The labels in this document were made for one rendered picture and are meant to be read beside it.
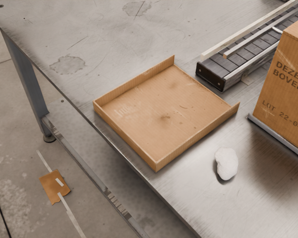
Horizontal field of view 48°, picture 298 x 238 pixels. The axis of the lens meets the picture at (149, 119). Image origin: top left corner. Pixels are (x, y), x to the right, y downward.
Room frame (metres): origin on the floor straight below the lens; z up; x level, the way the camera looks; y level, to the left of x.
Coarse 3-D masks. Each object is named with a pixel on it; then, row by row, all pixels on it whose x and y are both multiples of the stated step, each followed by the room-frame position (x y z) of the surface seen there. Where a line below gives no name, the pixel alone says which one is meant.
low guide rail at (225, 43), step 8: (296, 0) 1.04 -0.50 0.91; (280, 8) 0.98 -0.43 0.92; (264, 16) 0.94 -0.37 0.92; (272, 16) 0.95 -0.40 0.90; (256, 24) 0.90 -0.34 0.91; (240, 32) 0.85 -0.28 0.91; (248, 32) 0.88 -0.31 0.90; (224, 40) 0.81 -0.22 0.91; (232, 40) 0.82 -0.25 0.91; (216, 48) 0.78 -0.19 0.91; (208, 56) 0.76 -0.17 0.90
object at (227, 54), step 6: (294, 12) 0.89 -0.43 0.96; (282, 18) 0.85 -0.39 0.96; (288, 18) 0.87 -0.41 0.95; (270, 24) 0.83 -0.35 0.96; (276, 24) 0.83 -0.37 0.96; (264, 30) 0.80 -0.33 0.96; (270, 30) 0.81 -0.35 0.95; (252, 36) 0.77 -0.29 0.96; (258, 36) 0.77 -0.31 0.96; (246, 42) 0.74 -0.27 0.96; (234, 48) 0.72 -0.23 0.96; (240, 48) 0.72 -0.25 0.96; (228, 54) 0.69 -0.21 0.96
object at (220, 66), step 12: (288, 12) 1.02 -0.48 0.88; (264, 24) 0.95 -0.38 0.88; (288, 24) 0.95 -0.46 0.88; (264, 36) 0.88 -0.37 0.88; (276, 36) 0.88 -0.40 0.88; (228, 48) 0.82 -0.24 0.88; (252, 48) 0.82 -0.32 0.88; (264, 48) 0.82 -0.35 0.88; (204, 60) 0.76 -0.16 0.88; (216, 60) 0.76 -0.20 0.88; (228, 60) 0.76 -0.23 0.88; (240, 60) 0.76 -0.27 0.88; (216, 72) 0.71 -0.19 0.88; (228, 72) 0.71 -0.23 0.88
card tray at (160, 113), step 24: (144, 72) 0.72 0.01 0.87; (168, 72) 0.76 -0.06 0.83; (120, 96) 0.66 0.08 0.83; (144, 96) 0.66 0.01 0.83; (168, 96) 0.66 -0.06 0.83; (192, 96) 0.66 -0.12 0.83; (216, 96) 0.66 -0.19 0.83; (120, 120) 0.57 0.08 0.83; (144, 120) 0.57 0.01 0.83; (168, 120) 0.57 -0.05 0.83; (192, 120) 0.57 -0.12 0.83; (216, 120) 0.55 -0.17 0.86; (144, 144) 0.49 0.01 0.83; (168, 144) 0.49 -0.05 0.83; (192, 144) 0.49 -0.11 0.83
